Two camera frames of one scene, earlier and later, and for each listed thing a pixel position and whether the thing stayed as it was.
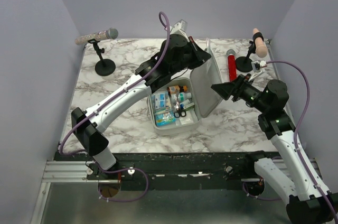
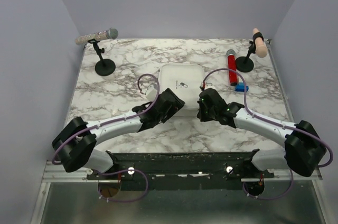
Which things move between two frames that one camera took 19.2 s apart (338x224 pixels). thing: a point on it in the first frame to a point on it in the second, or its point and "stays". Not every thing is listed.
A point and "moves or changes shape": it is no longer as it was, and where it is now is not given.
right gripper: [225, 89] to [203, 117]
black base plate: [171, 170] stays
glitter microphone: [111, 33] stays
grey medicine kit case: [176, 107] moves or changes shape
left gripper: [200, 55] to [177, 105]
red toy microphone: [232, 65] stays
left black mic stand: [105, 67] stays
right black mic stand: [244, 64] stays
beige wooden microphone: [261, 50] stays
